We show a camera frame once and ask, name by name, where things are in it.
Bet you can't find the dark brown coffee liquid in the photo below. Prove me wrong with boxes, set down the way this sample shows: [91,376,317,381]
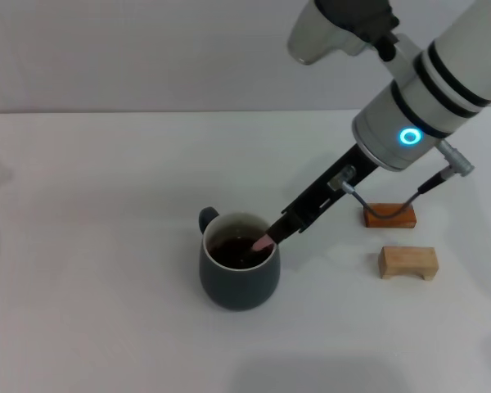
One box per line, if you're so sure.
[207,237,273,269]

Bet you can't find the dark grey ceramic cup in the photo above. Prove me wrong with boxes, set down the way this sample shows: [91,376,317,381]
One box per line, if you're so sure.
[199,206,281,312]

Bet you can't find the light wooden arch block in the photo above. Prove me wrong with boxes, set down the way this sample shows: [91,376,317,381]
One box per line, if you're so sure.
[377,246,439,282]

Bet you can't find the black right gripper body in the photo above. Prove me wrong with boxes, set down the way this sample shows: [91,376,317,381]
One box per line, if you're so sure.
[281,142,384,235]

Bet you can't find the pink handled metal spoon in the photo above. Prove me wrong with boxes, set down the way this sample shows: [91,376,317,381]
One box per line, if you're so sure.
[240,233,277,264]

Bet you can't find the dark orange wooden block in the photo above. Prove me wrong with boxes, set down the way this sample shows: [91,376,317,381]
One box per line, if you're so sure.
[360,203,417,229]

